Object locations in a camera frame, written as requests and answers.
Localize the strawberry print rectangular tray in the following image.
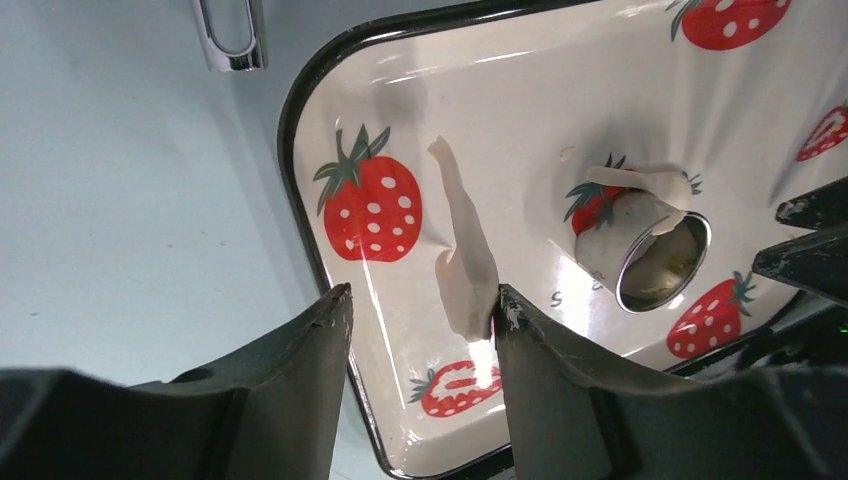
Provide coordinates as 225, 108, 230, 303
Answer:
278, 1, 847, 479

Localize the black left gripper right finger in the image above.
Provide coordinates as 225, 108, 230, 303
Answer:
494, 284, 847, 479

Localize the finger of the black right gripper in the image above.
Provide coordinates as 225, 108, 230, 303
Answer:
752, 225, 847, 308
775, 177, 847, 230

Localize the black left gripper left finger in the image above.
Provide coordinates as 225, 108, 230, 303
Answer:
1, 284, 353, 479

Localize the round metal cutter ring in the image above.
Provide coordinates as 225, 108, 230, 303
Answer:
573, 189, 713, 315

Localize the metal scraper wooden handle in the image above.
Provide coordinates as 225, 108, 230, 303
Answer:
190, 0, 268, 73

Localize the white dough piece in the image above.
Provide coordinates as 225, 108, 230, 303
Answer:
428, 136, 499, 342

